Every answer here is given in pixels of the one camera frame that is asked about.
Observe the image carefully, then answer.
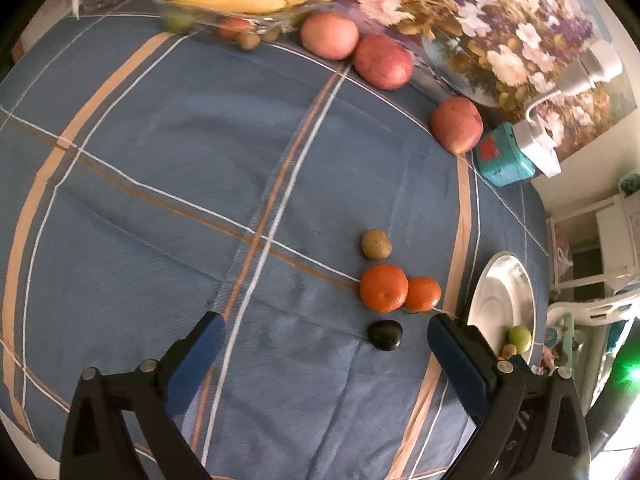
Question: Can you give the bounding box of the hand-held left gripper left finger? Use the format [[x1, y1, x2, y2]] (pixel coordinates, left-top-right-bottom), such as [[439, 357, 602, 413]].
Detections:
[[60, 311, 226, 480]]

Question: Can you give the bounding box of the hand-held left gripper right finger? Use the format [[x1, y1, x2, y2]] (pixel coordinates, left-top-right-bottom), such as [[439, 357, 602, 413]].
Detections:
[[427, 313, 592, 480]]

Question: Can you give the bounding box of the round metal plate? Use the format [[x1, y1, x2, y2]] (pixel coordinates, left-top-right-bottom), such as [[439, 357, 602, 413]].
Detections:
[[466, 254, 536, 366]]

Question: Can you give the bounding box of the green mango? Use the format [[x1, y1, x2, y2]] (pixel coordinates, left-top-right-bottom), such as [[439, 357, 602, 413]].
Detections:
[[507, 325, 532, 352]]

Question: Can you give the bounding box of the dark plum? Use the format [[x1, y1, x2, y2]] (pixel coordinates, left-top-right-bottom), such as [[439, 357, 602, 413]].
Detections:
[[368, 320, 404, 352]]

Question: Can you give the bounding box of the small orange tangerine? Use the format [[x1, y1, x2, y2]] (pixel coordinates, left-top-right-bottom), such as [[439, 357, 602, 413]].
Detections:
[[404, 276, 442, 312]]

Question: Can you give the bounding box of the large orange tangerine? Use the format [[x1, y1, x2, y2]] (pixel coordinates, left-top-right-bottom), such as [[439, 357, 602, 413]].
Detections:
[[359, 264, 409, 311]]

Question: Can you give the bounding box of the white shelf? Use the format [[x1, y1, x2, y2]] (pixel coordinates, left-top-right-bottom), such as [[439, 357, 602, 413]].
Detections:
[[547, 194, 640, 292]]

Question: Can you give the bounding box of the teal tin box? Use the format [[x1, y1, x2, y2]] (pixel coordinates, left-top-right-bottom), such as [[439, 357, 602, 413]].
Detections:
[[475, 122, 539, 188]]

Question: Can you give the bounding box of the white box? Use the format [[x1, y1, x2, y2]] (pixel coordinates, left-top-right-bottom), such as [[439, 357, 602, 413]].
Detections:
[[515, 120, 562, 179]]

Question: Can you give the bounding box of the dark red apple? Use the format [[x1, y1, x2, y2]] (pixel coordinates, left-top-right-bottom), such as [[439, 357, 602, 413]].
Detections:
[[354, 34, 415, 91]]

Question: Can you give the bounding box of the white lamp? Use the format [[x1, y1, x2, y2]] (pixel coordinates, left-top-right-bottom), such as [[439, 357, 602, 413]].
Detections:
[[524, 40, 624, 127]]

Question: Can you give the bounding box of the orange fruit in dish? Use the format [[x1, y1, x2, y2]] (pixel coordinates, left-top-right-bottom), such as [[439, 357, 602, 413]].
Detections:
[[217, 17, 254, 39]]

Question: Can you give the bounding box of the floral painting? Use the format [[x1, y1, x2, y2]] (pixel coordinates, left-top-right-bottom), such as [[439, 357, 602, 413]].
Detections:
[[280, 0, 634, 162]]

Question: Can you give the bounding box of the clear plastic fruit tray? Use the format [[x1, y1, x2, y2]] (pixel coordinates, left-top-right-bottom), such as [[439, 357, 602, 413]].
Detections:
[[152, 0, 312, 43]]

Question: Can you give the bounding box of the pink apple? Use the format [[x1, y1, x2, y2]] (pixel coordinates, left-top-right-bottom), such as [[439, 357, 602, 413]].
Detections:
[[301, 12, 360, 60]]

